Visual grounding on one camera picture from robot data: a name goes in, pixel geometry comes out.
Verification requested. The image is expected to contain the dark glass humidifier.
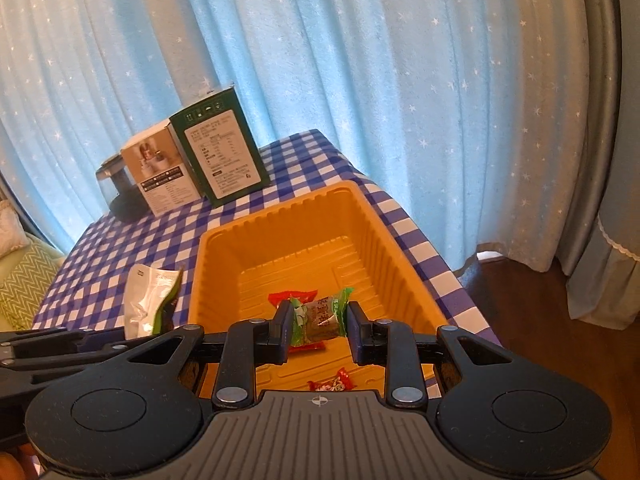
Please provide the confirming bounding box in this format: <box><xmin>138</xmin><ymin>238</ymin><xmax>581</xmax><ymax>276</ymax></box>
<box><xmin>96</xmin><ymin>156</ymin><xmax>151</xmax><ymax>222</ymax></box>

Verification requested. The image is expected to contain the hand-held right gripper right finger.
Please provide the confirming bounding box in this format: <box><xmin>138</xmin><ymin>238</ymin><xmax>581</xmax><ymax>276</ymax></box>
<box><xmin>347</xmin><ymin>301</ymin><xmax>516</xmax><ymax>409</ymax></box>

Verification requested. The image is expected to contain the green cardboard box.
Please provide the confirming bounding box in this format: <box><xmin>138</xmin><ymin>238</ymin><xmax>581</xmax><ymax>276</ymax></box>
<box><xmin>169</xmin><ymin>86</ymin><xmax>271</xmax><ymax>209</ymax></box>

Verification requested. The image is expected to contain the white and green bag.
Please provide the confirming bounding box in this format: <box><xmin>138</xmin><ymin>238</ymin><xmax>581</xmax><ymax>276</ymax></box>
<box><xmin>123</xmin><ymin>264</ymin><xmax>184</xmax><ymax>341</ymax></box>

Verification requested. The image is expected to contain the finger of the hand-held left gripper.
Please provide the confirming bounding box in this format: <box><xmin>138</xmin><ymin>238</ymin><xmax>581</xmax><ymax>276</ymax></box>
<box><xmin>0</xmin><ymin>357</ymin><xmax>101</xmax><ymax>386</ymax></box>
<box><xmin>0</xmin><ymin>327</ymin><xmax>151</xmax><ymax>358</ymax></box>

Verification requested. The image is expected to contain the green zigzag pillow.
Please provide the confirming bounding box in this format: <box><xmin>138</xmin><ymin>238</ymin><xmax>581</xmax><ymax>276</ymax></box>
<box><xmin>0</xmin><ymin>245</ymin><xmax>67</xmax><ymax>331</ymax></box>

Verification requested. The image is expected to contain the white pillow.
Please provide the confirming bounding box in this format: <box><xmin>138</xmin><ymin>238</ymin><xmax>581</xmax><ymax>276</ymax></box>
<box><xmin>0</xmin><ymin>200</ymin><xmax>32</xmax><ymax>257</ymax></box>

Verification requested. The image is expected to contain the small red candy packet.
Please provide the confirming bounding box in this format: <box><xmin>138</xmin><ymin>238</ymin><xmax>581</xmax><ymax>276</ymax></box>
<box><xmin>307</xmin><ymin>367</ymin><xmax>355</xmax><ymax>392</ymax></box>

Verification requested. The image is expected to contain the green snack packet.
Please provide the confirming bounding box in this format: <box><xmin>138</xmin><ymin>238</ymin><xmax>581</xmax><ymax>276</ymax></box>
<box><xmin>289</xmin><ymin>287</ymin><xmax>356</xmax><ymax>347</ymax></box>

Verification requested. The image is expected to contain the blue star curtain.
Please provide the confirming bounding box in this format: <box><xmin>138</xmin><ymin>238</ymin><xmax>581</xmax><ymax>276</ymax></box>
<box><xmin>0</xmin><ymin>0</ymin><xmax>601</xmax><ymax>276</ymax></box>

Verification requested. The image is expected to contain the pale cloth with lace trim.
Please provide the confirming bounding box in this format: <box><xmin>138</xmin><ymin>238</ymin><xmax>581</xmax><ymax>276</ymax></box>
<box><xmin>565</xmin><ymin>195</ymin><xmax>640</xmax><ymax>332</ymax></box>

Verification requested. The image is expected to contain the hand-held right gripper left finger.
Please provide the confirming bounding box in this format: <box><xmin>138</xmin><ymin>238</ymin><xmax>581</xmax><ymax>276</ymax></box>
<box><xmin>116</xmin><ymin>301</ymin><xmax>296</xmax><ymax>409</ymax></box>

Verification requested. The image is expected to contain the red snack packet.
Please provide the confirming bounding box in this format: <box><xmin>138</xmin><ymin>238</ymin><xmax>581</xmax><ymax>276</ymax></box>
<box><xmin>268</xmin><ymin>289</ymin><xmax>327</xmax><ymax>354</ymax></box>

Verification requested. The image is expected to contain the orange plastic tray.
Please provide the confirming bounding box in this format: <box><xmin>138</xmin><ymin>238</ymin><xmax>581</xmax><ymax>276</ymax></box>
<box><xmin>187</xmin><ymin>181</ymin><xmax>451</xmax><ymax>401</ymax></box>

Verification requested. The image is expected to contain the white cardboard box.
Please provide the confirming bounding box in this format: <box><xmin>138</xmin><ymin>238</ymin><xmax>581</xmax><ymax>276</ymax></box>
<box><xmin>121</xmin><ymin>121</ymin><xmax>193</xmax><ymax>218</ymax></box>

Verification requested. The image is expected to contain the grey curtain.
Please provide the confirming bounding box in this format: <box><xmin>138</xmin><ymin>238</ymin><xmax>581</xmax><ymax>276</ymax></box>
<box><xmin>555</xmin><ymin>0</ymin><xmax>623</xmax><ymax>276</ymax></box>

